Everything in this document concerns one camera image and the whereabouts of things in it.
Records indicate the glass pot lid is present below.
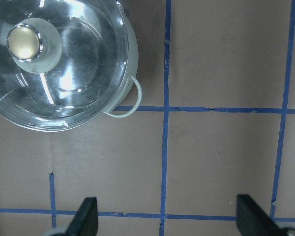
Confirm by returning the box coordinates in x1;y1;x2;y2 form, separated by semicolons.
0;0;132;131

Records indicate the pale green steel pot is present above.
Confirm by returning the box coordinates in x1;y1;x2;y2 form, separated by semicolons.
0;0;143;133

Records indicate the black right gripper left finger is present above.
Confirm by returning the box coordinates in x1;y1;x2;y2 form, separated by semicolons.
64;197;98;236

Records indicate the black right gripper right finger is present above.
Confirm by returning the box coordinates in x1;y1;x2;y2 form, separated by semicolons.
236;194;285;236

